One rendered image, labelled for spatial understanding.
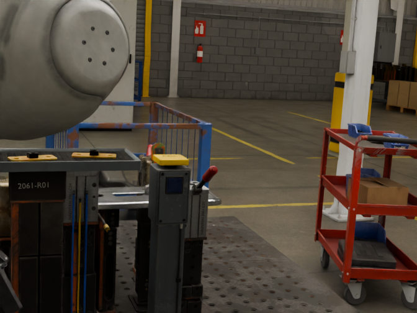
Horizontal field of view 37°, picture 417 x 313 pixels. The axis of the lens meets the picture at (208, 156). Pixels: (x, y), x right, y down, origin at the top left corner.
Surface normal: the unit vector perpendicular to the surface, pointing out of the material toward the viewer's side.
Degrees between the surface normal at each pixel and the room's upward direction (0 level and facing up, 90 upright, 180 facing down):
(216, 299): 0
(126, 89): 90
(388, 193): 90
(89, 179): 90
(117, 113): 90
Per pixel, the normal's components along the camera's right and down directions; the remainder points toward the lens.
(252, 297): 0.05, -0.98
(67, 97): 0.11, 0.84
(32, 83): -0.23, 0.60
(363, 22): 0.32, 0.18
